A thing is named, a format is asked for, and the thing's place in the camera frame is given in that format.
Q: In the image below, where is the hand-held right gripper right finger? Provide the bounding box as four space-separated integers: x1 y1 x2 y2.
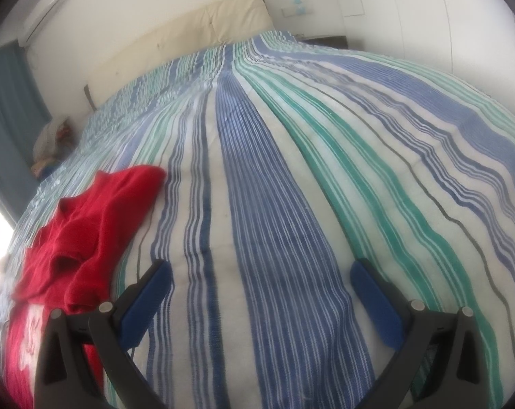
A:
350 258 490 409

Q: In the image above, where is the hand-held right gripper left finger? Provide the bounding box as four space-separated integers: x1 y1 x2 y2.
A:
33 260 173 409

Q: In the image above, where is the red knit sweater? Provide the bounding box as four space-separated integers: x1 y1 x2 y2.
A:
4 164 168 409

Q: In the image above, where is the striped blanket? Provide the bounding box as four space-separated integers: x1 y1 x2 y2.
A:
0 29 515 409

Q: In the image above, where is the pale plastic bag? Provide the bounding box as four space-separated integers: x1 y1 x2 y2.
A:
31 115 77 175

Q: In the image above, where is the blue curtain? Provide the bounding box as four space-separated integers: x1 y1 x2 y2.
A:
0 40 54 222

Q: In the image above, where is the cream padded headboard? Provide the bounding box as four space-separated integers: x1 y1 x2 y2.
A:
84 0 275 109

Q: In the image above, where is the dark-topped nightstand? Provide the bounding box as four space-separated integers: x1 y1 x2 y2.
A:
298 34 349 48

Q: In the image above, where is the white wardrobe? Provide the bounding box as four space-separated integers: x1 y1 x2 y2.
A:
325 0 515 116

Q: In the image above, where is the white air conditioner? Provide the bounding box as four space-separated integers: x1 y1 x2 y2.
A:
19 0 71 45

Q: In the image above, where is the white wall socket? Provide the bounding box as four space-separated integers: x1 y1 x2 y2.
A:
281 0 315 18

